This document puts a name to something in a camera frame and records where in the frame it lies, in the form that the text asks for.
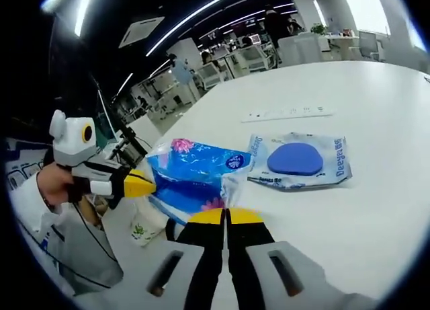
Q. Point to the ceiling air vent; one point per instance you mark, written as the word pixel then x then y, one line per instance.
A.
pixel 141 31

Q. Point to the printed paper cup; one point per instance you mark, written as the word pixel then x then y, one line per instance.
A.
pixel 144 227

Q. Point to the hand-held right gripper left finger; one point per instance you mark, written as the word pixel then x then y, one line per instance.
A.
pixel 168 290

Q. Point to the blue tissue pack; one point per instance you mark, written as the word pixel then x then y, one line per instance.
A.
pixel 191 179

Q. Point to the white chair back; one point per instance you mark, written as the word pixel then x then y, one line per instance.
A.
pixel 300 49

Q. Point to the white mesh office chair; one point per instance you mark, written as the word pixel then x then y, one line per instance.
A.
pixel 211 75
pixel 252 59

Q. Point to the blue white wall poster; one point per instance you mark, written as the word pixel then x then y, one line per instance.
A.
pixel 20 175

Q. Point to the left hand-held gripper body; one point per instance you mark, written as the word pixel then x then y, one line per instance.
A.
pixel 72 142

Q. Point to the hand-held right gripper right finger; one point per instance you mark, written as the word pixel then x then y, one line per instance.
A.
pixel 302 283

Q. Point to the computer monitor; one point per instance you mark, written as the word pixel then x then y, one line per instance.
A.
pixel 105 121

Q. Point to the clear packet with blue pad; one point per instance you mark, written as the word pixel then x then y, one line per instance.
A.
pixel 295 160

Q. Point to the white power strip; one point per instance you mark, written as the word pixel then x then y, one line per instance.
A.
pixel 289 113

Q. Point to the grey office chair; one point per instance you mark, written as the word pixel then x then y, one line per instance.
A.
pixel 367 44

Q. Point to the potted green plant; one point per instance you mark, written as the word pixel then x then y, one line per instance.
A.
pixel 318 29

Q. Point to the long curved ceiling light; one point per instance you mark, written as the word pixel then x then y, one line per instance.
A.
pixel 208 17

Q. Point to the person's left hand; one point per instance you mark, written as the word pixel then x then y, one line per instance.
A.
pixel 55 185

